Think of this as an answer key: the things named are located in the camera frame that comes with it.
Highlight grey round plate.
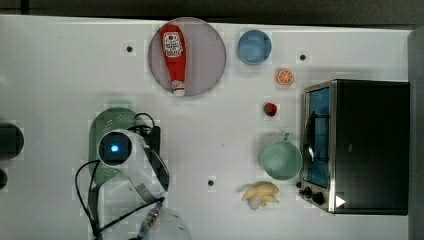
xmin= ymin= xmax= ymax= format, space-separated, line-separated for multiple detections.
xmin=148 ymin=17 xmax=226 ymax=96

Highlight orange slice toy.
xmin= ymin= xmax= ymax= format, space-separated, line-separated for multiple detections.
xmin=276 ymin=69 xmax=295 ymax=85

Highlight red strawberry near oven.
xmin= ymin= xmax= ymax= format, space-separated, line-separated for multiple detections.
xmin=263 ymin=102 xmax=278 ymax=117

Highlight black toaster oven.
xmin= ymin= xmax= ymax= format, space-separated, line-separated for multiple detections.
xmin=297 ymin=79 xmax=410 ymax=216

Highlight yellow banana toy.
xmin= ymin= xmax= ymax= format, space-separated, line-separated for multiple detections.
xmin=241 ymin=182 xmax=279 ymax=210

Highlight green plastic strainer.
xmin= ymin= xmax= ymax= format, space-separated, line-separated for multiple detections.
xmin=88 ymin=105 xmax=136 ymax=185

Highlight red ketchup bottle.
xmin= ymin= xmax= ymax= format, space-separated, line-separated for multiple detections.
xmin=160 ymin=24 xmax=187 ymax=96

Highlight lower black cylinder holder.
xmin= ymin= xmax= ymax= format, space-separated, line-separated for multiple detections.
xmin=0 ymin=169 xmax=8 ymax=189

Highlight black cylinder holder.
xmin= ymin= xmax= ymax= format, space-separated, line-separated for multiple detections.
xmin=0 ymin=123 xmax=24 ymax=161
xmin=0 ymin=169 xmax=8 ymax=189

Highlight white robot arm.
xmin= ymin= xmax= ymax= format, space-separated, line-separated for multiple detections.
xmin=91 ymin=129 xmax=193 ymax=240

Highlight teal green mug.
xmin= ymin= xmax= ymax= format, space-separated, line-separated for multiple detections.
xmin=259 ymin=133 xmax=303 ymax=181

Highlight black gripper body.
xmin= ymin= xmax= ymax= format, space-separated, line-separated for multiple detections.
xmin=129 ymin=125 xmax=161 ymax=157

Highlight blue bowl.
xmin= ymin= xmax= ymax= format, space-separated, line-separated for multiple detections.
xmin=237 ymin=30 xmax=272 ymax=65

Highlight upper black cylinder holder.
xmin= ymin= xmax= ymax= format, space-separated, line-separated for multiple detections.
xmin=0 ymin=123 xmax=24 ymax=161

